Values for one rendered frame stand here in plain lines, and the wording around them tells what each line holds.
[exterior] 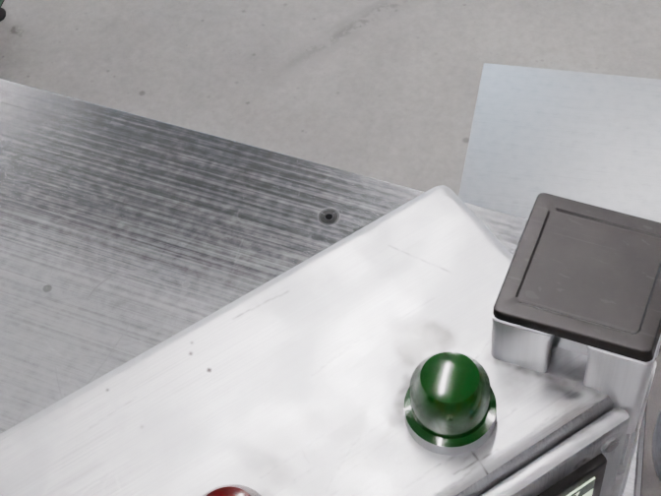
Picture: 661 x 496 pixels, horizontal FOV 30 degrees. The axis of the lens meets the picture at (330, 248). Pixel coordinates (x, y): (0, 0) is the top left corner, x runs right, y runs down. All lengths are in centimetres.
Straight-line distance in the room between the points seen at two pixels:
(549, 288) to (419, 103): 208
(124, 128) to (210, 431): 98
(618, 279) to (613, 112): 95
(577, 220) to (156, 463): 14
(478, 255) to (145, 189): 90
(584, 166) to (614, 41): 131
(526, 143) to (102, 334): 46
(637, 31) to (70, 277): 161
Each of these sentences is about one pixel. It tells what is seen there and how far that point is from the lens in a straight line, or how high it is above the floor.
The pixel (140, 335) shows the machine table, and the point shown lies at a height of 83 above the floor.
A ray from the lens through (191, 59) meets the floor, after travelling 257.
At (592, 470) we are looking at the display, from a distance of 37.
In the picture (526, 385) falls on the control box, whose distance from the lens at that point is 36.
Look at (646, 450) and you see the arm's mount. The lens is 102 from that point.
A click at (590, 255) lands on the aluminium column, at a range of 36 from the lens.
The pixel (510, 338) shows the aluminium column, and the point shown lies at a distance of 35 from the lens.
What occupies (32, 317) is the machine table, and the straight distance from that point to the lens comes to 120.
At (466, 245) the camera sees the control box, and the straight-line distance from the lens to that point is 39.
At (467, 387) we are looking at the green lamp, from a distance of 33.
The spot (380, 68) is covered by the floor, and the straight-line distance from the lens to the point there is 249.
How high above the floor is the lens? 179
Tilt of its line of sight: 54 degrees down
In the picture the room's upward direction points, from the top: 8 degrees counter-clockwise
